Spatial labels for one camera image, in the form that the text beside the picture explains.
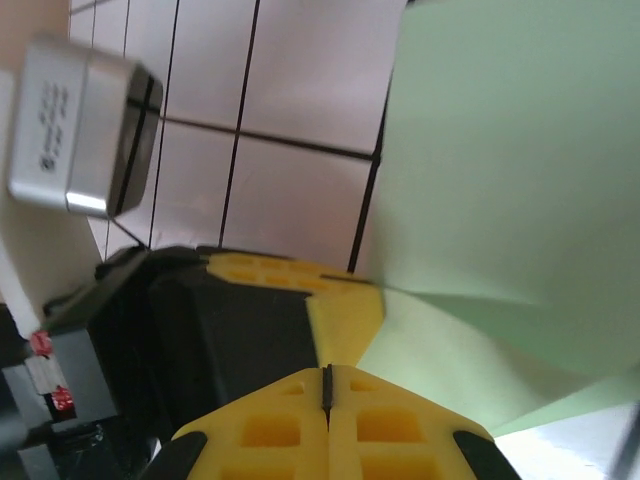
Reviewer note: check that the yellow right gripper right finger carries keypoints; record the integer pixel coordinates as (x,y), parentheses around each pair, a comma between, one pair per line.
(350,405)

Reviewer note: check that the light green paper sheet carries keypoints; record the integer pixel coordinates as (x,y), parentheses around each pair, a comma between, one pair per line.
(500,175)

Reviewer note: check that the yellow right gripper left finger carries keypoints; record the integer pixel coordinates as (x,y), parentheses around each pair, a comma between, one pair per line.
(300,400)

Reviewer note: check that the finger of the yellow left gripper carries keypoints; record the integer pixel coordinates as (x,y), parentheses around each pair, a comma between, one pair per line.
(345,320)

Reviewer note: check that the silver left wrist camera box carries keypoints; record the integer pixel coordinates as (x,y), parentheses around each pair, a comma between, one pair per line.
(50,125)

